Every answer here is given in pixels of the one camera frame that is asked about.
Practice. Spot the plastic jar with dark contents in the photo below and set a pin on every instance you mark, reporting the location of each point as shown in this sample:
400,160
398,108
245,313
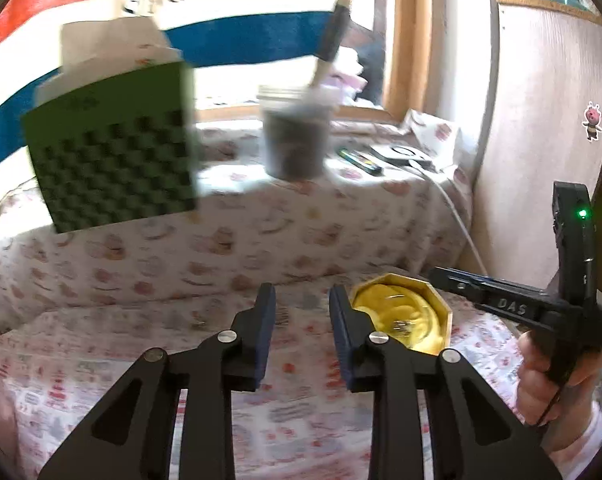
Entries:
296,140

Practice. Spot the gold octagonal jewelry box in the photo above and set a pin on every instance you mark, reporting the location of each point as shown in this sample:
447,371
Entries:
443,317

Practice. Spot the light wooden cabinet panel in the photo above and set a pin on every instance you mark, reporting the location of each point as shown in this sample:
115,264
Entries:
536,110

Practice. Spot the striped curtain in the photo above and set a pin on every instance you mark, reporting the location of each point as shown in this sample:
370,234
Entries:
56,40

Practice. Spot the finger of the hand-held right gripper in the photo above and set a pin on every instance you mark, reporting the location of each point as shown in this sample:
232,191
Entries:
506,302

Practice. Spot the white power bank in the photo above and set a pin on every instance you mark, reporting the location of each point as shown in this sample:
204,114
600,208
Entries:
401,154

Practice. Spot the strawberry print sheet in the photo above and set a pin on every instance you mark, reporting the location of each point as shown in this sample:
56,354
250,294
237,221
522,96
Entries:
301,410

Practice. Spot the person's right forearm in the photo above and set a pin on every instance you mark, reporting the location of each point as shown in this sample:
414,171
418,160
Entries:
586,450

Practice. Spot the green checkered tissue box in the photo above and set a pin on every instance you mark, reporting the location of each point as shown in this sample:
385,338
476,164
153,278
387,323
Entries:
116,165

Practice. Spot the person's right hand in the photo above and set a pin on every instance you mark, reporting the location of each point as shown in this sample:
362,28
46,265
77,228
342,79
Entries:
536,385

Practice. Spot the cartoon sticker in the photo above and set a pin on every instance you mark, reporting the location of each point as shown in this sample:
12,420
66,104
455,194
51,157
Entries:
593,121

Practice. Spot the wooden window frame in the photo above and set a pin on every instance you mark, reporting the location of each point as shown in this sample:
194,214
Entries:
406,40

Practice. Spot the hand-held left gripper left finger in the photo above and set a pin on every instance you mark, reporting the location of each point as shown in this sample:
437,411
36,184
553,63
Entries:
263,330

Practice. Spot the bear print cloth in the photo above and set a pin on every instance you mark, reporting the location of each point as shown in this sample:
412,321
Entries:
231,250

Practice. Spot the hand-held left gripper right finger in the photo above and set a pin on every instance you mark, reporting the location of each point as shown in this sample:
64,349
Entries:
342,330

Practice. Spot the yellow cloth lining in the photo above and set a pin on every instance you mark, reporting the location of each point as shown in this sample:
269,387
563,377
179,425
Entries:
381,305

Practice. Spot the white tissue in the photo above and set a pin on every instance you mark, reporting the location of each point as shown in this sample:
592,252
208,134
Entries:
106,45

